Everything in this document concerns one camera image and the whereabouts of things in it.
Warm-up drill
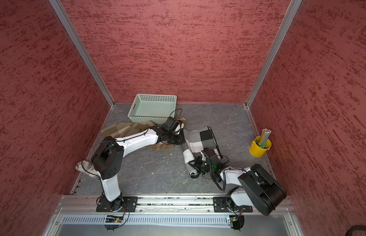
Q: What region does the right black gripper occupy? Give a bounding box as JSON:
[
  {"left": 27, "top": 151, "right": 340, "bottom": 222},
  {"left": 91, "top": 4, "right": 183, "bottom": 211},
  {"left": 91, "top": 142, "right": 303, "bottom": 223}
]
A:
[{"left": 188, "top": 156, "right": 214, "bottom": 175}]

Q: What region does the black white checkered scarf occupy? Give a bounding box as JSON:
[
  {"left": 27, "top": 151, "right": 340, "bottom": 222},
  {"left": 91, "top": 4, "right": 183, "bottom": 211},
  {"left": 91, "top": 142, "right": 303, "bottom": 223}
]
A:
[{"left": 181, "top": 126, "right": 223, "bottom": 179}]

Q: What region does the brown beige plaid scarf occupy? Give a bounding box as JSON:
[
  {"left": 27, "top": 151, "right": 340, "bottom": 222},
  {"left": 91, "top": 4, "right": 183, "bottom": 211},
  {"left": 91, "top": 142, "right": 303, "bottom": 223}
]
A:
[{"left": 101, "top": 121, "right": 174, "bottom": 151}]

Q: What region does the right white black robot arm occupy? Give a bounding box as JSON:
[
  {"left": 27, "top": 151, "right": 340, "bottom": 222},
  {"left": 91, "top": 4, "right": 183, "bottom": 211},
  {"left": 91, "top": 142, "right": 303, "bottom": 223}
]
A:
[{"left": 188, "top": 148, "right": 287, "bottom": 216}]

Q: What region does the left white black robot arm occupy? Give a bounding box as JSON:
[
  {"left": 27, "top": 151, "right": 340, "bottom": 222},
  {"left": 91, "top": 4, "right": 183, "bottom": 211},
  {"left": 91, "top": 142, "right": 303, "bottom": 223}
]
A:
[{"left": 91, "top": 124, "right": 184, "bottom": 212}]

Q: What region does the light green plastic basket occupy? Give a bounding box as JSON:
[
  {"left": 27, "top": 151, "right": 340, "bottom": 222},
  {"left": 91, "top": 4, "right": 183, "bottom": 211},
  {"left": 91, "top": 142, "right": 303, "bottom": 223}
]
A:
[{"left": 128, "top": 94, "right": 177, "bottom": 124}]

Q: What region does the yellow pencil cup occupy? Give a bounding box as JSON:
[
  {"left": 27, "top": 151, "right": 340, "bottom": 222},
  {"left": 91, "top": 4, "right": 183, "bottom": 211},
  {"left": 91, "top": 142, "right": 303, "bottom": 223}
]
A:
[{"left": 249, "top": 136, "right": 272, "bottom": 158}]

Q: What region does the bundle of coloured pencils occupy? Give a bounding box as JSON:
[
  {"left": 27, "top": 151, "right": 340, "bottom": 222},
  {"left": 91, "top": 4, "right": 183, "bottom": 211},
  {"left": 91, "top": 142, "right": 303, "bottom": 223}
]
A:
[{"left": 258, "top": 128, "right": 272, "bottom": 148}]

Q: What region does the rolled beige patterned cloth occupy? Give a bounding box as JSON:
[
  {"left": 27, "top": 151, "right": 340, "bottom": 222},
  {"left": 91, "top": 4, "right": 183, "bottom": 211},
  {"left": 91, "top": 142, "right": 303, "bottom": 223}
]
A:
[{"left": 75, "top": 160, "right": 98, "bottom": 178}]

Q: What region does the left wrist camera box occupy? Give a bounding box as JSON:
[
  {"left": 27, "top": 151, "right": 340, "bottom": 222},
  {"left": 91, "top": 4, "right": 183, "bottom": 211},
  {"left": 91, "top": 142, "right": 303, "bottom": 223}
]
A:
[{"left": 164, "top": 117, "right": 184, "bottom": 132}]

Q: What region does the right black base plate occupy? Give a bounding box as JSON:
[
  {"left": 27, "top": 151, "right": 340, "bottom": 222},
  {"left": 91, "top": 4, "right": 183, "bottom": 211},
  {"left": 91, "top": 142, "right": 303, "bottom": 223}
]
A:
[{"left": 213, "top": 197, "right": 253, "bottom": 214}]

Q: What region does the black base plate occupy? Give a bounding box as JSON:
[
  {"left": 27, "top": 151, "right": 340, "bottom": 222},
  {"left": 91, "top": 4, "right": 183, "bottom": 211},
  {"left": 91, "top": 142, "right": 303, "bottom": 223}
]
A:
[
  {"left": 213, "top": 197, "right": 253, "bottom": 214},
  {"left": 96, "top": 196, "right": 138, "bottom": 212}
]

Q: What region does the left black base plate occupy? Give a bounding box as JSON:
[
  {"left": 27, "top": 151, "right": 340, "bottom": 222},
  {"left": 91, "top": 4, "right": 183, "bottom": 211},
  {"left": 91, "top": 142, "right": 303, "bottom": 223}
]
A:
[{"left": 96, "top": 196, "right": 138, "bottom": 212}]

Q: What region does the aluminium front rail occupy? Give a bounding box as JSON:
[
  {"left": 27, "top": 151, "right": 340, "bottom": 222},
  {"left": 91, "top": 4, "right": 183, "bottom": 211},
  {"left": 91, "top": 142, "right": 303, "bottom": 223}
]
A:
[{"left": 42, "top": 194, "right": 305, "bottom": 236}]

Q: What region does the black cable at corner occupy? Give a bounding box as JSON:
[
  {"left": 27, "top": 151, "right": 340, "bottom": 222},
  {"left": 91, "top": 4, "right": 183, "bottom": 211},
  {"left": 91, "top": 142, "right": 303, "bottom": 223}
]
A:
[{"left": 344, "top": 225, "right": 366, "bottom": 236}]

